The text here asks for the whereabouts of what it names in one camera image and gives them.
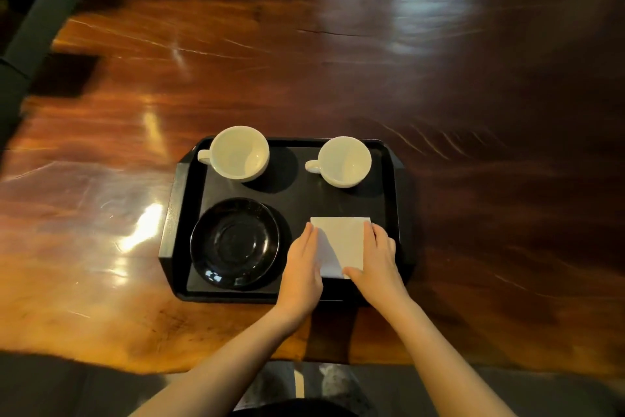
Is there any white paper napkin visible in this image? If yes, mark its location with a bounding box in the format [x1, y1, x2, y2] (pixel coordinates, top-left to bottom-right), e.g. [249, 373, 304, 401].
[310, 216, 372, 280]

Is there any person's black clothing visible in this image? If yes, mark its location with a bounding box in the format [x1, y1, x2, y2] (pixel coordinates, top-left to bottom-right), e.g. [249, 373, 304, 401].
[233, 398, 359, 417]

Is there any person's left forearm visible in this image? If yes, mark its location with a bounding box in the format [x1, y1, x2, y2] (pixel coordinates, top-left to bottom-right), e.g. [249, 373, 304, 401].
[129, 307, 306, 417]

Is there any person's left hand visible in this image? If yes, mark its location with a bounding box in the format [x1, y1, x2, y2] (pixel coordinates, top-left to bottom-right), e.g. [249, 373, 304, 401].
[275, 222, 324, 330]

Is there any white cup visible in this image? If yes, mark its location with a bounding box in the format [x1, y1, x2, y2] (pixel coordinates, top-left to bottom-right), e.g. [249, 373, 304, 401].
[197, 126, 270, 183]
[305, 136, 373, 189]

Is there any person's right hand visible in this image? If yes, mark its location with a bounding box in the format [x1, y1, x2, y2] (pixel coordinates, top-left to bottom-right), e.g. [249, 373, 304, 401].
[343, 221, 411, 323]

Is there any person's right forearm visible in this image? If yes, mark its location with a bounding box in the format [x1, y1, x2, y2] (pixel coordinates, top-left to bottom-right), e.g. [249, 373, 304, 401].
[376, 297, 518, 417]

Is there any black plastic tray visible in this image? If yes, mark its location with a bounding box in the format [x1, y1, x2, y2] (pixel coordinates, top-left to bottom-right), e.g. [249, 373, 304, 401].
[158, 136, 415, 305]

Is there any dark grey bench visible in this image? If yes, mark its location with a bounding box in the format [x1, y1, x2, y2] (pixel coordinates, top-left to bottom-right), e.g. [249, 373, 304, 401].
[0, 0, 107, 149]

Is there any black saucer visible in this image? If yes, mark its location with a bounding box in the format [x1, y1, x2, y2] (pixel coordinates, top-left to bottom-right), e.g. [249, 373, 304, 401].
[189, 197, 281, 290]

